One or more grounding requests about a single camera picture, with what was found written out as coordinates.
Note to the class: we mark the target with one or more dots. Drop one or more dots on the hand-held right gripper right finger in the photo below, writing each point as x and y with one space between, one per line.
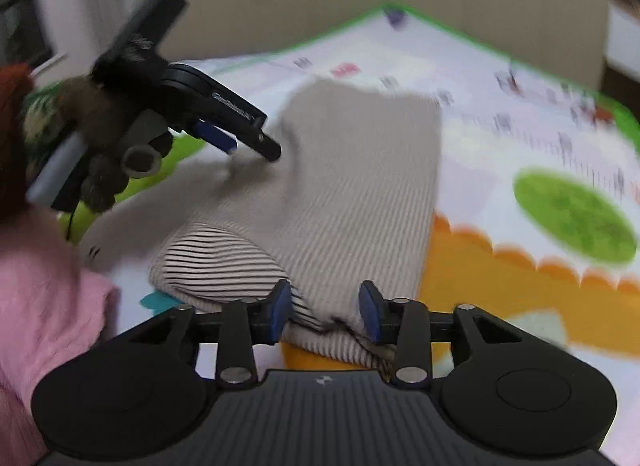
370 316

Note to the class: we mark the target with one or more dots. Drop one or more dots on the white bed sheet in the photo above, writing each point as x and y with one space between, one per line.
235 61

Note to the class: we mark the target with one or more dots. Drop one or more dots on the person's left hand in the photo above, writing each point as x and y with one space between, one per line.
105 115

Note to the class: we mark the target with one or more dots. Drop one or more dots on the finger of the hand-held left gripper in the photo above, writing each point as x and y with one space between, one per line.
215 136
270 149

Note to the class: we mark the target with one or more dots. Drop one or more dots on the pink clothing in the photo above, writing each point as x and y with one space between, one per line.
40 296

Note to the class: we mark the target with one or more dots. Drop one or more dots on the beige striped shirt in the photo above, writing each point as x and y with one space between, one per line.
350 196

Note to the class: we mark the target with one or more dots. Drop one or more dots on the printed cartoon play mat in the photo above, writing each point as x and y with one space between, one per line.
500 170

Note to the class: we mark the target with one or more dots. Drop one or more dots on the white desk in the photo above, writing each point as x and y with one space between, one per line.
627 35

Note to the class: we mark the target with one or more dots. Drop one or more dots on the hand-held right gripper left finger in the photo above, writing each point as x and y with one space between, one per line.
280 311

